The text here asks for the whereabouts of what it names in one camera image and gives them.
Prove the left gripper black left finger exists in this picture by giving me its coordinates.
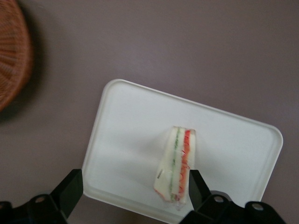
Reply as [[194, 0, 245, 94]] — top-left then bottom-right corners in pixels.
[[0, 169, 84, 224]]

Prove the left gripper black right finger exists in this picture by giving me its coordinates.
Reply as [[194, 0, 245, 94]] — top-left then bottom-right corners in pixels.
[[181, 169, 286, 224]]

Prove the triangle sandwich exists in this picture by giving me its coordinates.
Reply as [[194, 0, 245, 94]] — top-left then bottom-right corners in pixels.
[[153, 126, 197, 212]]

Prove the cream plastic tray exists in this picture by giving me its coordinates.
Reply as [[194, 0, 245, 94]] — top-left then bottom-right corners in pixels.
[[81, 78, 285, 224]]

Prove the brown round wicker basket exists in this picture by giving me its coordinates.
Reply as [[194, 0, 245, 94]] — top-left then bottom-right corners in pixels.
[[0, 0, 34, 113]]

